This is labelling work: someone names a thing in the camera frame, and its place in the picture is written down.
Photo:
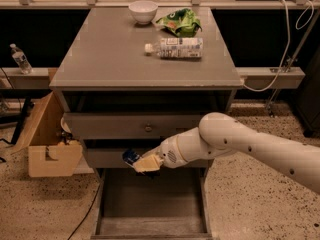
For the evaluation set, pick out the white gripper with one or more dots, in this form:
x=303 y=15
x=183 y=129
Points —
x=168 y=153

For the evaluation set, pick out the blue rxbar blueberry bar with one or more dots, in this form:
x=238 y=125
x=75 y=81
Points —
x=130 y=157

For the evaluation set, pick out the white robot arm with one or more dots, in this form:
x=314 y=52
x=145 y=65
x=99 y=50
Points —
x=218 y=134

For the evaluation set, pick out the grey bottom drawer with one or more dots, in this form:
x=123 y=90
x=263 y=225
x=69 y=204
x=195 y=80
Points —
x=170 y=205

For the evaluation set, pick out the grey drawer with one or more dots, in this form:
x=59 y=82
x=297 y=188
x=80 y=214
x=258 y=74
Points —
x=112 y=158
x=129 y=125
x=170 y=205

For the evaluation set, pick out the grey middle drawer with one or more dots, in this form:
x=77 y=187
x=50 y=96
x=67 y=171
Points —
x=112 y=158

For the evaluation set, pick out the grey top drawer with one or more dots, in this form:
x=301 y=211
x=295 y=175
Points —
x=129 y=125

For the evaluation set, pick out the grey drawer cabinet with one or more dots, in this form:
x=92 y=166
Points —
x=107 y=71

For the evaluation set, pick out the wooden box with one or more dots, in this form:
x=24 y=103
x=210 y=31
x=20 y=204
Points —
x=41 y=136

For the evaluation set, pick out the lying clear water bottle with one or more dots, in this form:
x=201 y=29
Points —
x=176 y=48

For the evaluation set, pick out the green chip bag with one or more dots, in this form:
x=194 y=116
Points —
x=182 y=23

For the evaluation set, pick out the white ceramic bowl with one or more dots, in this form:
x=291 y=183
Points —
x=143 y=11

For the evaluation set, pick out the standing water bottle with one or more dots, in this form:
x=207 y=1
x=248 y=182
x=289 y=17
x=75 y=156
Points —
x=20 y=58

